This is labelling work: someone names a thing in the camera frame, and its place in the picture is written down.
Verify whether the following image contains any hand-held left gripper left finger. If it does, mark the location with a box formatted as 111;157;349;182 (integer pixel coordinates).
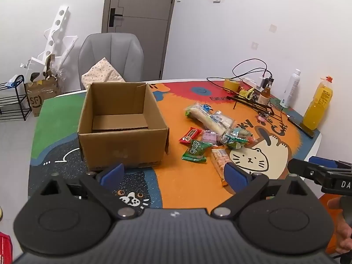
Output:
29;163;138;220

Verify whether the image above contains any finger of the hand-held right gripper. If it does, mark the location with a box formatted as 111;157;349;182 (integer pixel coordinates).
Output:
288;158;330;184
308;156;352;170

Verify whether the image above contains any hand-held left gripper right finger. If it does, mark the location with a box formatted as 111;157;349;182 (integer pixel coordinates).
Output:
210;162;319;220

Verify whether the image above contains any orange wafer packet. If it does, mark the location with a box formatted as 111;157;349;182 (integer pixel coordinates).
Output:
211;148;234;187

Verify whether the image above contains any brown cardboard box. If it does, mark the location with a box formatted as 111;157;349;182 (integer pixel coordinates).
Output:
77;82;170;171

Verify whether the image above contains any green silver snack packet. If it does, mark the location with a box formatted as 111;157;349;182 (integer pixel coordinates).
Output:
220;128;256;149

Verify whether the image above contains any purple snack packet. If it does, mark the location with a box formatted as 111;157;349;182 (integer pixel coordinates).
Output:
202;129;220;146

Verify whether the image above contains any dark green snack packet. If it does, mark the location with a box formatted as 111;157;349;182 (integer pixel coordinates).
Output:
181;140;213;163

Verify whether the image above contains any clear snack packet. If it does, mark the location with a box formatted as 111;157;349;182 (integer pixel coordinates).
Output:
212;110;235;128

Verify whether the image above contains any red snack packet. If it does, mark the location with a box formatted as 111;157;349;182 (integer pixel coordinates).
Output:
179;127;202;145

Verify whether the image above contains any long white snack packet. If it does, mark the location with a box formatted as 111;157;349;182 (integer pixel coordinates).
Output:
184;103;229;135

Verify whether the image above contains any person's right hand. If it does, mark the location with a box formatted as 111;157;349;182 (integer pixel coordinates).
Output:
327;196;352;255

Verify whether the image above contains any black phone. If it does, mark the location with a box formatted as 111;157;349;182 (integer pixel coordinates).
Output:
287;115;315;138

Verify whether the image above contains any orange juice bottle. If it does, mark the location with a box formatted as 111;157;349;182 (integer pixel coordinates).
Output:
302;75;334;130

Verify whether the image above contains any colourful cartoon table mat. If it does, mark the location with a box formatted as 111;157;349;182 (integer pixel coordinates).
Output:
27;79;322;211

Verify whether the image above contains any black clothes hanger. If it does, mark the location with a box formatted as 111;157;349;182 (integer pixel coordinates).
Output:
226;95;275;116

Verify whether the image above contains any white spray can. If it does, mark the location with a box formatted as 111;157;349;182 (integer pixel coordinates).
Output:
280;69;301;109

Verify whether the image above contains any brown glass bottle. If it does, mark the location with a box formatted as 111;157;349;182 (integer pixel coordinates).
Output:
257;77;275;106

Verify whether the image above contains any yellow green toy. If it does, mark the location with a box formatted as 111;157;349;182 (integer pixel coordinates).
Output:
239;86;256;99

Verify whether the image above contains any yellow tape roll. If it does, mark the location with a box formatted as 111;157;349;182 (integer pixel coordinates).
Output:
223;78;240;92

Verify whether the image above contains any white power strip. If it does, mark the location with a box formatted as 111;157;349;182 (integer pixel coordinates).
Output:
243;77;264;91

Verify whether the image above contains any cream polka dot cushion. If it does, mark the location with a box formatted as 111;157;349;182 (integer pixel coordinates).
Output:
81;57;126;90

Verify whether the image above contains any brown paper bag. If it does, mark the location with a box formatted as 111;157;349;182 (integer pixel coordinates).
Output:
24;75;62;117

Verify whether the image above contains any clear plastic wrap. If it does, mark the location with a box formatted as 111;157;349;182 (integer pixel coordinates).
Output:
45;55;68;83

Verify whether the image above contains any black metal shoe rack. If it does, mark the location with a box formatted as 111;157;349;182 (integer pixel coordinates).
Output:
0;75;33;121

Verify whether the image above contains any grey upholstered chair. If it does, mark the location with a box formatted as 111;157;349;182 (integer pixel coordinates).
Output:
78;32;145;91

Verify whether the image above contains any red box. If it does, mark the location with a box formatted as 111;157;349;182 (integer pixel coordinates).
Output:
0;232;13;264

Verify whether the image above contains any blue white pouch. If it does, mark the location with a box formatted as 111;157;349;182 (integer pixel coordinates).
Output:
5;75;20;88

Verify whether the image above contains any grey door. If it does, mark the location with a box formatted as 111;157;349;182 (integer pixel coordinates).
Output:
101;0;180;81

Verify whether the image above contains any white rack with holes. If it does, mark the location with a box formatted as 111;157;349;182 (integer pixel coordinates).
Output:
25;5;79;81

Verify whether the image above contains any black cable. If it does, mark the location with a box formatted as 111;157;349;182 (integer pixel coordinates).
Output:
207;58;274;89

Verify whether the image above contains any black door handle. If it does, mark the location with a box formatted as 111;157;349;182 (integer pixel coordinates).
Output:
109;8;123;27

